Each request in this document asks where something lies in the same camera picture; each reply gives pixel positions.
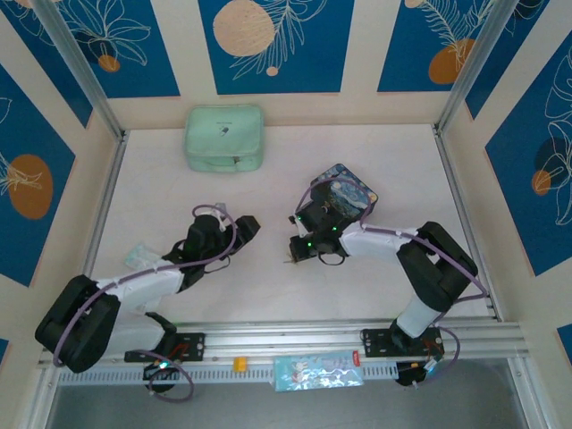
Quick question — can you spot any blue cartoon print pouch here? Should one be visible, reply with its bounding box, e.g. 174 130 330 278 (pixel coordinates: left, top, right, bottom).
272 350 366 393

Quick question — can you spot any black controller board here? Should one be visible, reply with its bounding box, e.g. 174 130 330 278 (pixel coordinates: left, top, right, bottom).
394 360 443 389
141 360 181 397

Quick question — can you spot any mint green zipper pouch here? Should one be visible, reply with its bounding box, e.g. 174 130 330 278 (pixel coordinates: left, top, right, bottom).
184 105 265 173

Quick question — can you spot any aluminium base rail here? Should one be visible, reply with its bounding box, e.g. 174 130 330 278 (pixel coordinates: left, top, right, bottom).
38 317 524 368

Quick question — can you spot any aluminium corner post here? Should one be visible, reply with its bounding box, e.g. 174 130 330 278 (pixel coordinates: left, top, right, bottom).
31 0 129 140
435 0 522 135

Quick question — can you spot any purple cable along left arm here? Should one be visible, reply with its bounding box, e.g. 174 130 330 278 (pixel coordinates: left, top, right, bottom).
52 203 238 368

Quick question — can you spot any purple cable along right arm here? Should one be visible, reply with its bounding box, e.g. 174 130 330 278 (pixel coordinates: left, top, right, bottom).
293 177 489 323

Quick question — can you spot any aluminium side rail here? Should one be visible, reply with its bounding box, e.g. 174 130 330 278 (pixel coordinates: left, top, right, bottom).
82 131 130 276
432 124 504 322

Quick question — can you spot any small pale wipe packet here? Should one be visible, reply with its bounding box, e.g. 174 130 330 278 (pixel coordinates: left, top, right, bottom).
124 243 161 271

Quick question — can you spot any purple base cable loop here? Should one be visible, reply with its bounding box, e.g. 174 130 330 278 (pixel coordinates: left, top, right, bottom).
147 350 196 403
413 326 462 388

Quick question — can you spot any white slotted cable duct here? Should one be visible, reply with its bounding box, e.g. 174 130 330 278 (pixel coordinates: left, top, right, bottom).
57 360 400 386

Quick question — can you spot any purple cable along arm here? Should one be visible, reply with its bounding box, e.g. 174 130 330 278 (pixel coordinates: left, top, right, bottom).
293 177 489 323
52 203 238 368

